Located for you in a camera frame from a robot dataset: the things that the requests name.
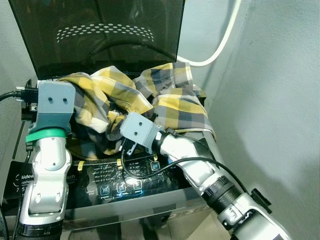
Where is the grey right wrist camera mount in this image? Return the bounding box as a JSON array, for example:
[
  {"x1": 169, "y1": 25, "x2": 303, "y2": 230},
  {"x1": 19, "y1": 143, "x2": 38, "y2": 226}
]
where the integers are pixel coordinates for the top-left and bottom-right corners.
[{"x1": 119, "y1": 112, "x2": 162, "y2": 155}]

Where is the dark tinted washer lid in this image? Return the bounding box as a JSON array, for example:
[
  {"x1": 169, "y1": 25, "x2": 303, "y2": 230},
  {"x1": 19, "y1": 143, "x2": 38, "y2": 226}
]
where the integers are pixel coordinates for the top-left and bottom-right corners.
[{"x1": 7, "y1": 0, "x2": 186, "y2": 81}]

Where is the white hose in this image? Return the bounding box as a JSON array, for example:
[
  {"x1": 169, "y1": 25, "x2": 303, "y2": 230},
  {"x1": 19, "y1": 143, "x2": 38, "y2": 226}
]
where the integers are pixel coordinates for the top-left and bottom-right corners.
[{"x1": 177, "y1": 0, "x2": 244, "y2": 67}]

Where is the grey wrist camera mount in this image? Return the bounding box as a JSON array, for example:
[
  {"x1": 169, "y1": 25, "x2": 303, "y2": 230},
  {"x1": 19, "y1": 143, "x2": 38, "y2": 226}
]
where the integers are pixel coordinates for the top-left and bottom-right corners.
[
  {"x1": 119, "y1": 112, "x2": 162, "y2": 155},
  {"x1": 35, "y1": 80, "x2": 77, "y2": 132}
]

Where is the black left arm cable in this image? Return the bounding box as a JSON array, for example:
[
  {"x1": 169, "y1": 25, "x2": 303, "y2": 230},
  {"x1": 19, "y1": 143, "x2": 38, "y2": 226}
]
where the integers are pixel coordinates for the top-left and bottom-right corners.
[{"x1": 0, "y1": 89, "x2": 28, "y2": 101}]

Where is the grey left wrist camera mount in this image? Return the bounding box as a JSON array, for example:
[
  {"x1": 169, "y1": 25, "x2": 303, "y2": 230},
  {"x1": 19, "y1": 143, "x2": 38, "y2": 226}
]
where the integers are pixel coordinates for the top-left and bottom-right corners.
[{"x1": 35, "y1": 80, "x2": 77, "y2": 132}]

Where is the yellow grey plaid shirt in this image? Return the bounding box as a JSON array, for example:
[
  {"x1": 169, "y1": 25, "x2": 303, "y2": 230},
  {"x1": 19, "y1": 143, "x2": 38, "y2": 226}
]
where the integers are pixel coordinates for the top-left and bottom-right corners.
[{"x1": 56, "y1": 61, "x2": 216, "y2": 156}]

